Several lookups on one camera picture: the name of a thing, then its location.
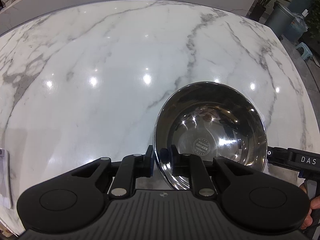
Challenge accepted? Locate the person's right hand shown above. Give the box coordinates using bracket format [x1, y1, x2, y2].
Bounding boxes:
[299, 179, 319, 230]

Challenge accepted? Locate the stainless steel bowl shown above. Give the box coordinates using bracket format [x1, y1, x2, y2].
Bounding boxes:
[153, 81, 267, 190]

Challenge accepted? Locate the grey trash bin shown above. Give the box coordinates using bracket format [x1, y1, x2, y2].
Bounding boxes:
[265, 1, 308, 42]

